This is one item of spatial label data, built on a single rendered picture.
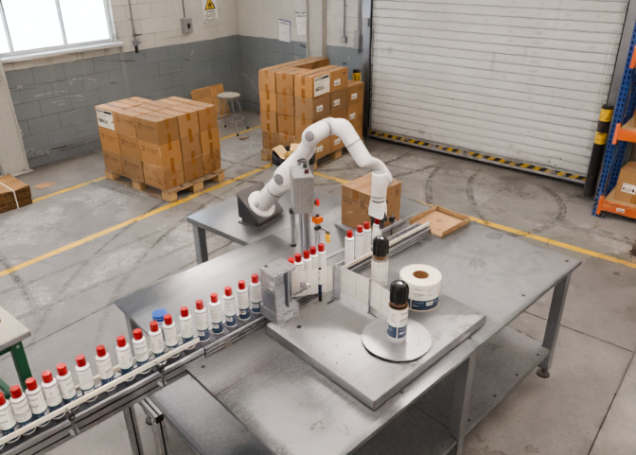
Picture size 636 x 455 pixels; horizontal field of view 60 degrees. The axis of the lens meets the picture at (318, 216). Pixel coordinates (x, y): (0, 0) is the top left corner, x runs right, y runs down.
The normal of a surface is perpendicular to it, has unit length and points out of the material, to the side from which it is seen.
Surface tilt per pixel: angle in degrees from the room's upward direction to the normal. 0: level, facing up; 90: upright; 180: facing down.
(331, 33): 90
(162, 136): 91
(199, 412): 0
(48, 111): 90
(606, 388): 0
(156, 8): 90
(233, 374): 0
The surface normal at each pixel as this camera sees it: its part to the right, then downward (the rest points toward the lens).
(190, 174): 0.75, 0.32
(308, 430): -0.01, -0.90
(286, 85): -0.59, 0.36
